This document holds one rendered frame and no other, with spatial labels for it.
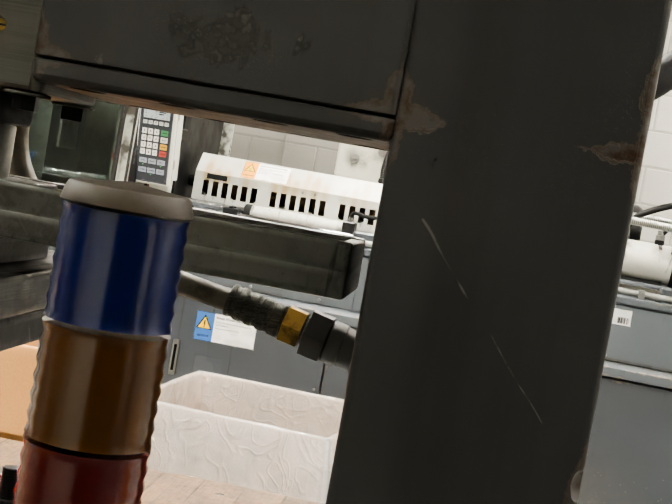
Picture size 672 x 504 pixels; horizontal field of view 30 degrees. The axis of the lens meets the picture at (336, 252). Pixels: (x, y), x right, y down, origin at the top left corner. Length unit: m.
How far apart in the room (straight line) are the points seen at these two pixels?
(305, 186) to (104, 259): 5.07
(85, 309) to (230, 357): 4.87
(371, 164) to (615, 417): 1.59
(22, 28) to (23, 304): 0.13
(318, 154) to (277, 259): 6.51
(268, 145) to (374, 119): 6.66
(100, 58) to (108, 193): 0.22
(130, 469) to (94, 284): 0.06
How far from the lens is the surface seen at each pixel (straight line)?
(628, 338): 5.08
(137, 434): 0.37
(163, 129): 5.16
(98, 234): 0.36
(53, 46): 0.58
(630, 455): 5.14
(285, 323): 0.69
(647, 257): 5.37
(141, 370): 0.37
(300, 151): 7.10
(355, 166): 5.71
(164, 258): 0.36
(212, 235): 0.58
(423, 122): 0.55
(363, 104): 0.55
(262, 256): 0.58
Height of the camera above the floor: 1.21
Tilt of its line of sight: 3 degrees down
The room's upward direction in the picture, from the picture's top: 10 degrees clockwise
